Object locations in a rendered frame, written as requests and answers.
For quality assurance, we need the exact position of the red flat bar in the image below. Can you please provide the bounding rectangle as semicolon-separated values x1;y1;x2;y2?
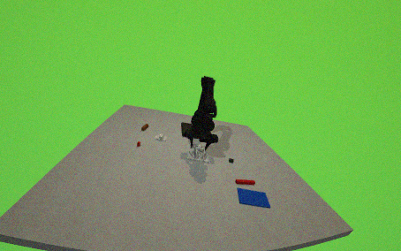
235;179;255;185

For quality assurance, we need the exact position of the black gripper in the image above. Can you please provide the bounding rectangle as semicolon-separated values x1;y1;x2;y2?
185;124;218;151

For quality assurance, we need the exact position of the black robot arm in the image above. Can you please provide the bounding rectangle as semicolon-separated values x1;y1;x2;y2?
190;76;217;143

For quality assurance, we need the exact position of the blue flat plate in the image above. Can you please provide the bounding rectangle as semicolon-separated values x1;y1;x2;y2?
237;187;270;209

